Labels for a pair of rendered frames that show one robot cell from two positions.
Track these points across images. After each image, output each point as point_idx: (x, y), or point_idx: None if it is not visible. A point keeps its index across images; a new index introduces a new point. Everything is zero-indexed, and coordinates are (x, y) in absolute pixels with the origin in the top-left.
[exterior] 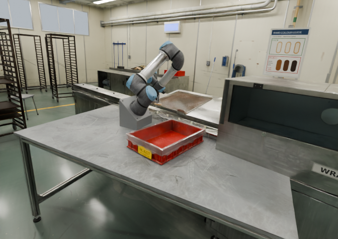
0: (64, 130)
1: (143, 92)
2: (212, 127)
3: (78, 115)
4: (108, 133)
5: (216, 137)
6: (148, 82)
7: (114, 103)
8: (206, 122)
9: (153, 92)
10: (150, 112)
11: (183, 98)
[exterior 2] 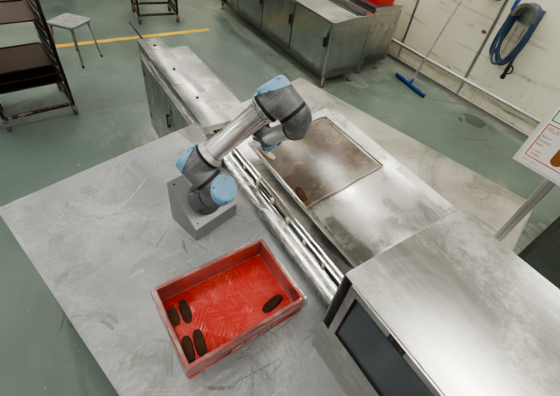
0: (75, 216)
1: (205, 191)
2: None
3: (116, 162)
4: (144, 243)
5: (328, 306)
6: None
7: (193, 124)
8: None
9: (227, 192)
10: (232, 202)
11: (326, 146)
